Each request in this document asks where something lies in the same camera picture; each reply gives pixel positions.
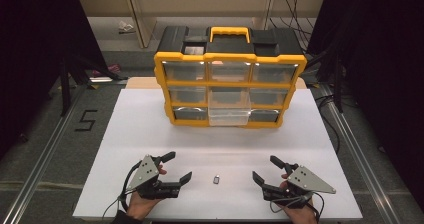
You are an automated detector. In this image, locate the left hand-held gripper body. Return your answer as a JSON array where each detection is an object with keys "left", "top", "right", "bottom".
[{"left": 126, "top": 154, "right": 182, "bottom": 200}]

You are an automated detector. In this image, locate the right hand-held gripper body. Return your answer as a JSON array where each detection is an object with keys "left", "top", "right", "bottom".
[{"left": 262, "top": 165, "right": 337, "bottom": 209}]

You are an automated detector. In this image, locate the clear plastic pull-out drawer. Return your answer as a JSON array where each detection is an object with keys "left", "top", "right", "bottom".
[{"left": 207, "top": 86, "right": 252, "bottom": 127}]

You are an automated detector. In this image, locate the person's right hand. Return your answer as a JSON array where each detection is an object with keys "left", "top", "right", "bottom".
[{"left": 277, "top": 173, "right": 319, "bottom": 224}]

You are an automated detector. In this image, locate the person's left hand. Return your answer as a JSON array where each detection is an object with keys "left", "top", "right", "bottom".
[{"left": 126, "top": 165, "right": 168, "bottom": 221}]

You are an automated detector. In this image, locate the wooden board under table top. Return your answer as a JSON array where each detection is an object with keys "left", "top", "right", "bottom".
[{"left": 125, "top": 76, "right": 308, "bottom": 91}]

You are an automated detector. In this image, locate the grid of clear cabinet drawers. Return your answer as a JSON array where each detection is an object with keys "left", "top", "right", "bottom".
[{"left": 161, "top": 61, "right": 300, "bottom": 123}]

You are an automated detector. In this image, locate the black metal stand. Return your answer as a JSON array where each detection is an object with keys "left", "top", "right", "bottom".
[
  {"left": 58, "top": 54, "right": 129, "bottom": 118},
  {"left": 305, "top": 49, "right": 345, "bottom": 114}
]

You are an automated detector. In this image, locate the pink object on floor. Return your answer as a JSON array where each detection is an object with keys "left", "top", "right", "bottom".
[{"left": 91, "top": 63, "right": 122, "bottom": 79}]

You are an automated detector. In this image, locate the yellow black organizer cabinet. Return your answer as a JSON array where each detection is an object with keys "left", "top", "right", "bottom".
[{"left": 153, "top": 25, "right": 308, "bottom": 130}]

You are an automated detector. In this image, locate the dark curtain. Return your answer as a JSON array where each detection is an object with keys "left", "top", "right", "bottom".
[
  {"left": 0, "top": 0, "right": 109, "bottom": 158},
  {"left": 306, "top": 0, "right": 424, "bottom": 205}
]

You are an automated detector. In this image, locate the crumpled white paper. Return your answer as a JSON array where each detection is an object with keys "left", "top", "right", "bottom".
[{"left": 117, "top": 19, "right": 137, "bottom": 35}]

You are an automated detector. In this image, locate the light wooden furniture leg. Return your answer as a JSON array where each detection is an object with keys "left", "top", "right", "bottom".
[
  {"left": 251, "top": 0, "right": 277, "bottom": 31},
  {"left": 124, "top": 0, "right": 158, "bottom": 50}
]

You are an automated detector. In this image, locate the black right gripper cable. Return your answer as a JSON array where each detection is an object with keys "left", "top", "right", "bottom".
[{"left": 269, "top": 191, "right": 326, "bottom": 224}]

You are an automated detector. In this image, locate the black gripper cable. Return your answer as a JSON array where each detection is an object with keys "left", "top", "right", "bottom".
[
  {"left": 269, "top": 191, "right": 326, "bottom": 224},
  {"left": 101, "top": 160, "right": 143, "bottom": 220}
]

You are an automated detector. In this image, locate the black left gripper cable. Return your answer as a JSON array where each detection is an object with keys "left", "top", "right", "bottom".
[{"left": 101, "top": 160, "right": 143, "bottom": 220}]

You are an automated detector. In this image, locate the metal floor rail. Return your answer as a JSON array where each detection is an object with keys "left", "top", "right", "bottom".
[
  {"left": 318, "top": 83, "right": 403, "bottom": 224},
  {"left": 0, "top": 83, "right": 88, "bottom": 224}
]

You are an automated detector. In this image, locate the bundle of black background cables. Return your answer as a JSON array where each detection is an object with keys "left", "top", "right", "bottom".
[{"left": 268, "top": 0, "right": 318, "bottom": 53}]

